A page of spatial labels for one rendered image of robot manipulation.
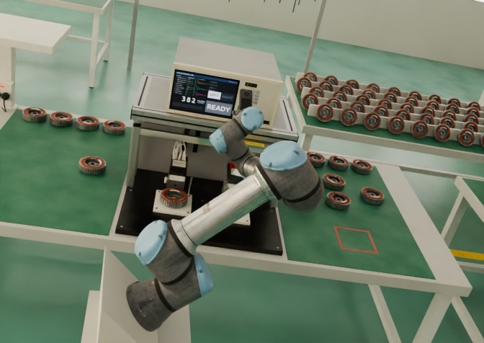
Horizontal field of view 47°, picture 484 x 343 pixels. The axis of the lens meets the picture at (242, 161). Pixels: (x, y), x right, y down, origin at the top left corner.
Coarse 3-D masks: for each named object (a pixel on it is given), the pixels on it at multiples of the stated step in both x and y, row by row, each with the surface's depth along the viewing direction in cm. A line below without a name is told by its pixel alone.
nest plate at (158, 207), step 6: (156, 192) 230; (156, 198) 227; (156, 204) 223; (162, 204) 224; (156, 210) 220; (162, 210) 220; (168, 210) 220; (174, 210) 221; (180, 210) 222; (186, 210) 223
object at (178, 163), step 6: (186, 156) 239; (174, 162) 227; (180, 162) 228; (186, 162) 229; (174, 168) 225; (180, 168) 225; (186, 168) 225; (174, 174) 226; (180, 174) 226; (186, 174) 226; (180, 180) 225
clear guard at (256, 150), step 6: (246, 138) 227; (246, 144) 222; (264, 144) 225; (270, 144) 226; (252, 150) 218; (258, 150) 219; (258, 156) 214; (228, 162) 207; (228, 168) 206; (234, 168) 207; (228, 174) 206; (234, 174) 206; (240, 174) 207; (228, 180) 205; (234, 180) 206; (240, 180) 206
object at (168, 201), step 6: (162, 192) 224; (168, 192) 227; (174, 192) 228; (180, 192) 228; (162, 198) 222; (168, 198) 221; (174, 198) 224; (180, 198) 224; (186, 198) 225; (168, 204) 221; (174, 204) 221; (180, 204) 222; (186, 204) 225
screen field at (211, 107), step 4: (208, 104) 221; (212, 104) 221; (216, 104) 221; (220, 104) 222; (224, 104) 222; (228, 104) 222; (232, 104) 222; (208, 108) 222; (212, 108) 222; (216, 108) 222; (220, 108) 222; (224, 108) 222; (228, 108) 222; (212, 112) 223; (216, 112) 223; (220, 112) 223; (224, 112) 223; (228, 112) 223
